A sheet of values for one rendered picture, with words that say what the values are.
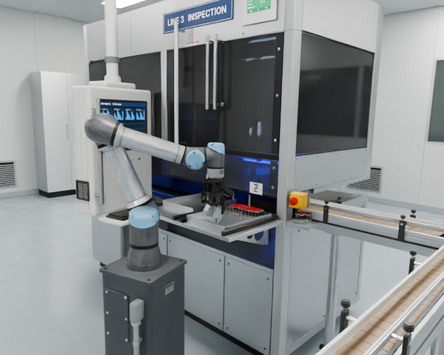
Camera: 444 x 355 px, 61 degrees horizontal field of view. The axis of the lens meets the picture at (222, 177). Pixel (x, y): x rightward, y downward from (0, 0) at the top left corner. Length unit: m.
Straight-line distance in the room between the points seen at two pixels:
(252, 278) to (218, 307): 0.38
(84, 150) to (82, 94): 0.31
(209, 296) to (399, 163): 4.64
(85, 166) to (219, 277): 1.03
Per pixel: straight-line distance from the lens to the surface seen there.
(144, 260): 1.56
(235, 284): 2.28
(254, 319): 2.27
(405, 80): 6.51
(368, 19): 2.62
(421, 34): 6.55
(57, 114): 6.65
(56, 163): 6.68
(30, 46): 7.09
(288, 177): 1.89
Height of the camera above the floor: 1.41
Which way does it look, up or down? 10 degrees down
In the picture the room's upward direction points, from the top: 1 degrees clockwise
